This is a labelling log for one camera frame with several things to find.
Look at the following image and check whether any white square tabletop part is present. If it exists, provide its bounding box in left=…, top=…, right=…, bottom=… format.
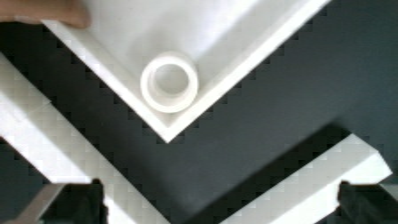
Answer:
left=44, top=0, right=330, bottom=141

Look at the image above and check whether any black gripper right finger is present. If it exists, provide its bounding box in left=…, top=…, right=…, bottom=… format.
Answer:
left=330, top=180, right=398, bottom=224

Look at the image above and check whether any white U-shaped obstacle fence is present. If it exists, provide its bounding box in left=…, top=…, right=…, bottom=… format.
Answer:
left=0, top=54, right=392, bottom=224

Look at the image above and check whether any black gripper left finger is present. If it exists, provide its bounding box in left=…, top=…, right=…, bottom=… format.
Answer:
left=10, top=179, right=108, bottom=224

